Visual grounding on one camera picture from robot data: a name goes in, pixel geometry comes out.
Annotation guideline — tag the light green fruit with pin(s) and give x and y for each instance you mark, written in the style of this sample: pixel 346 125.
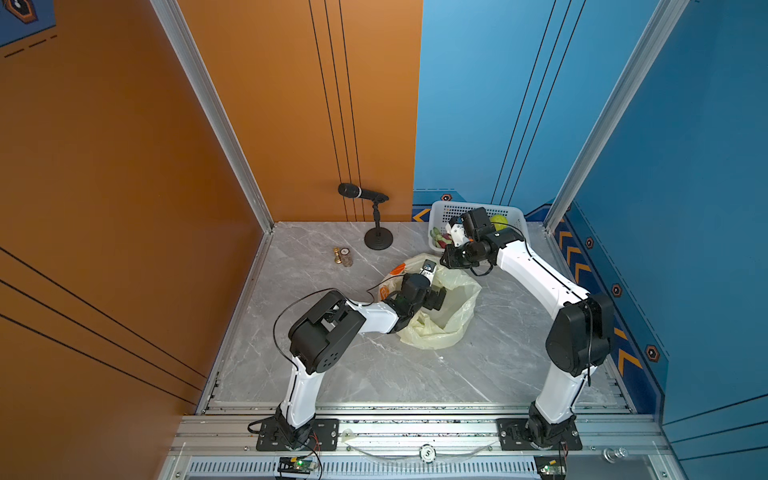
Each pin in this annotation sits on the light green fruit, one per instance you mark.
pixel 499 222

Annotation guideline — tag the black microphone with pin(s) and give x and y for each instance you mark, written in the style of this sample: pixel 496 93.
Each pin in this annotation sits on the black microphone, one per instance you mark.
pixel 352 191

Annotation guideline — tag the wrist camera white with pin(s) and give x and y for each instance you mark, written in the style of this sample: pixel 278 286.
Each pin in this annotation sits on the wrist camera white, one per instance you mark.
pixel 428 270
pixel 458 234

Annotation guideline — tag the green circuit board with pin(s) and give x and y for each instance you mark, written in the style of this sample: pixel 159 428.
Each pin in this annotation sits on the green circuit board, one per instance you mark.
pixel 550 468
pixel 296 467

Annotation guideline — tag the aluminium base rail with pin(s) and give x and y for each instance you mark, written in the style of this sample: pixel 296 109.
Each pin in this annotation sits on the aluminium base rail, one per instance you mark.
pixel 417 441

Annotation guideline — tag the pink dragon fruit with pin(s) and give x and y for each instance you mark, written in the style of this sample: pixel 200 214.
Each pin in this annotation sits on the pink dragon fruit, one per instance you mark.
pixel 440 239

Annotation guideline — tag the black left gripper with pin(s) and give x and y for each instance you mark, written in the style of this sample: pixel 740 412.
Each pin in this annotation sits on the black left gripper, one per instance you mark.
pixel 431 301

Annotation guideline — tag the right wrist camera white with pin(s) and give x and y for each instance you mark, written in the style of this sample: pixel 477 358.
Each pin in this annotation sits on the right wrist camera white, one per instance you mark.
pixel 458 234

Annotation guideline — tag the white perforated plastic basket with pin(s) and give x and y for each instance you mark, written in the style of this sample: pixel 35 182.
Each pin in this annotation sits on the white perforated plastic basket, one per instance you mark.
pixel 442 212

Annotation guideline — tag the aluminium corner frame post right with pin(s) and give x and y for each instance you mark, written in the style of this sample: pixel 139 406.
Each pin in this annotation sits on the aluminium corner frame post right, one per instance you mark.
pixel 652 40

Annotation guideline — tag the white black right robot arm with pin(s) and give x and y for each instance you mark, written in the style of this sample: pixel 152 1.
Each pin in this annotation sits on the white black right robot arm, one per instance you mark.
pixel 581 334

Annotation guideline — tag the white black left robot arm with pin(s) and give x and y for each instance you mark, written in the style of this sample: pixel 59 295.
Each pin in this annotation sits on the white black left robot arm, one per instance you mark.
pixel 320 337

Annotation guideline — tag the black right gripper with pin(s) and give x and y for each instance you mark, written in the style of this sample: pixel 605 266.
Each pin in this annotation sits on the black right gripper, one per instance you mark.
pixel 449 260

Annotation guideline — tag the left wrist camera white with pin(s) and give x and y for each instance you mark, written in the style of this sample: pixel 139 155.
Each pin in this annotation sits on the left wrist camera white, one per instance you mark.
pixel 428 270

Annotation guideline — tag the aluminium corner frame post left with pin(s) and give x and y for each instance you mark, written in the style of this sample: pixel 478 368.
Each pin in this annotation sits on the aluminium corner frame post left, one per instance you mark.
pixel 176 29

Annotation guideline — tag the aluminium corner frame post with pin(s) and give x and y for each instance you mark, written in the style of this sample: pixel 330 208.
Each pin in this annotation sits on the aluminium corner frame post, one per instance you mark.
pixel 176 29
pixel 652 40

